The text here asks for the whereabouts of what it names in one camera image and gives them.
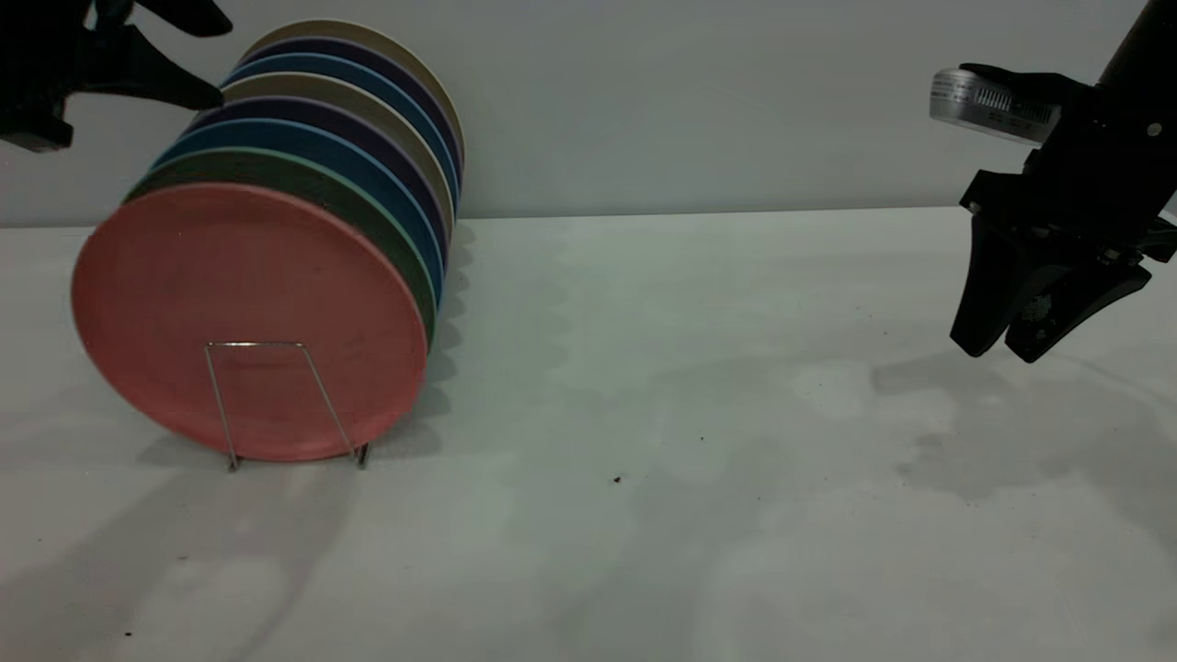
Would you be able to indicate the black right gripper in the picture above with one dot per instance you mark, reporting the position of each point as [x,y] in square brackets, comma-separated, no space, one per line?
[1099,170]

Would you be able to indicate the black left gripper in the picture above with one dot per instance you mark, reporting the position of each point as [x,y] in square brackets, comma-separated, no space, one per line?
[28,74]

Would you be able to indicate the pink round plate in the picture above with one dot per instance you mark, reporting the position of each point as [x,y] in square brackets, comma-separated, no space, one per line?
[239,322]

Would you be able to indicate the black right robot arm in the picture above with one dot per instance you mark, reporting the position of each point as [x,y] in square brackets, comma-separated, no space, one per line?
[1145,41]

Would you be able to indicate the purple round plate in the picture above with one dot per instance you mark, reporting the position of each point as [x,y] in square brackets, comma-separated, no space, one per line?
[276,110]
[349,48]

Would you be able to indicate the beige round plate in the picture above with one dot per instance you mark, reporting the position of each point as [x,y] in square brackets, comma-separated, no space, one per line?
[294,85]
[349,29]

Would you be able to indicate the blue round plate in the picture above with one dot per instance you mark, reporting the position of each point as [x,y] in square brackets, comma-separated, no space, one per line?
[322,64]
[276,136]

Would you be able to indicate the green round plate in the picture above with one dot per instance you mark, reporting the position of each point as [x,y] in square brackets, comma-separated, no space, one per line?
[276,165]

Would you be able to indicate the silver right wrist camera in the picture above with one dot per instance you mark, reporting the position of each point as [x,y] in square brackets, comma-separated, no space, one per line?
[979,99]

